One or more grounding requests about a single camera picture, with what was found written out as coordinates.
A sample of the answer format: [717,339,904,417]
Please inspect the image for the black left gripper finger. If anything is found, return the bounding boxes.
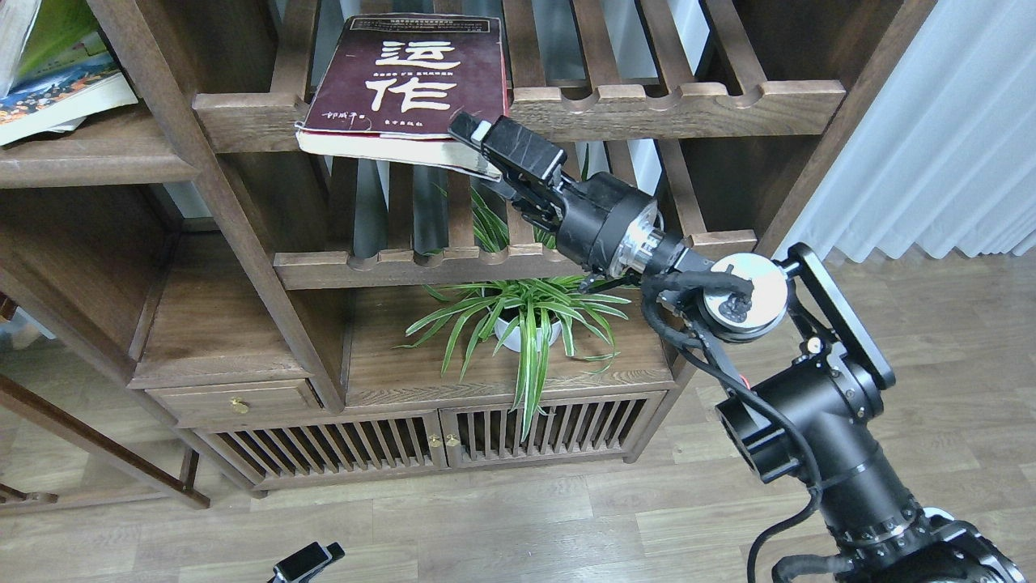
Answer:
[271,542,345,582]

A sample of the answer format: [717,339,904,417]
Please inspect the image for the dark wooden bookshelf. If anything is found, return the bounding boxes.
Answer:
[2,1,936,496]

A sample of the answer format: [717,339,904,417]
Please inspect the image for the colourful 300 paperback book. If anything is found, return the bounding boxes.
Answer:
[1,31,139,145]

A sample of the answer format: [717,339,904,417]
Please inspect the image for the maroon book white characters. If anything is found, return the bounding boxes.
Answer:
[296,12,508,180]

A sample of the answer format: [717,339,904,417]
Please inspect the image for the green spider plant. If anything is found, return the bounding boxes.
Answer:
[394,146,693,442]

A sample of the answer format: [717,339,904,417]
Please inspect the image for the white plant pot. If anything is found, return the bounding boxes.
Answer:
[493,309,562,353]

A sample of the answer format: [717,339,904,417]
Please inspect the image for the brass drawer knob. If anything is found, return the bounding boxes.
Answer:
[230,398,249,415]

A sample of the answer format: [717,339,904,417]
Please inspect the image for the white pleated curtain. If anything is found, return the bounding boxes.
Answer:
[775,1,1035,262]

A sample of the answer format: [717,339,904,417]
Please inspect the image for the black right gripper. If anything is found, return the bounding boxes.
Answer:
[448,111,689,280]

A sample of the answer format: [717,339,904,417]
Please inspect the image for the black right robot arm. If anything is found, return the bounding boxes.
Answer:
[448,112,1025,582]

